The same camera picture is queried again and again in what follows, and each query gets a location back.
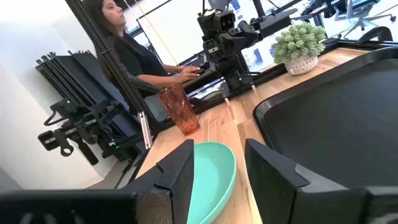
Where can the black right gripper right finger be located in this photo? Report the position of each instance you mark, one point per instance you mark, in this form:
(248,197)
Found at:
(280,193)

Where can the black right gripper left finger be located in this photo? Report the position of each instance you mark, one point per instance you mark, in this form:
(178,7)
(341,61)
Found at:
(174,186)

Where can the silver metal bracket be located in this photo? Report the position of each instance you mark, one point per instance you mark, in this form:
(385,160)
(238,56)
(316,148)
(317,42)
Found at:
(145,130)

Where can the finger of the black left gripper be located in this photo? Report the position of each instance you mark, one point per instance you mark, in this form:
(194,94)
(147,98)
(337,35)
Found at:
(248,32)
(231,43)

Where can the white office chair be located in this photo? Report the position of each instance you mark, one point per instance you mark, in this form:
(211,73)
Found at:
(360,14)

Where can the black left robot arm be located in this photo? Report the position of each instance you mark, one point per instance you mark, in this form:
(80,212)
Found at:
(233,77)

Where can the teal plastic plate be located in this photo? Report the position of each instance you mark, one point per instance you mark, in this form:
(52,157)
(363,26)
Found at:
(211,174)

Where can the person's hand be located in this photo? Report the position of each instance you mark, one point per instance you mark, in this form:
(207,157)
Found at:
(189,74)

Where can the person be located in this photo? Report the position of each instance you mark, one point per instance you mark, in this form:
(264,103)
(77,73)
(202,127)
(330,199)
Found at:
(136,56)

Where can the red translucent plastic cup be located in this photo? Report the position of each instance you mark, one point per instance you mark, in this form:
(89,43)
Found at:
(178,109)

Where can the bundle of black rods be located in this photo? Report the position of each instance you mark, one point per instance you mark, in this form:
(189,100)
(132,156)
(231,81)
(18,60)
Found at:
(71,81)

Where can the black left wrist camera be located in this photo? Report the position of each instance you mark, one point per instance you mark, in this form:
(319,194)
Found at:
(217,23)

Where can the green succulent in white pot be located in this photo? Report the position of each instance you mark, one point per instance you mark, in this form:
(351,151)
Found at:
(298,43)

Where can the black office desk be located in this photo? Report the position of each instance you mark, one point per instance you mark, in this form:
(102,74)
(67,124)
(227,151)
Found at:
(320,11)

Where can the black plastic tray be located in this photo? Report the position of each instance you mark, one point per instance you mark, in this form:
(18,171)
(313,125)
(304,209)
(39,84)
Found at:
(342,124)

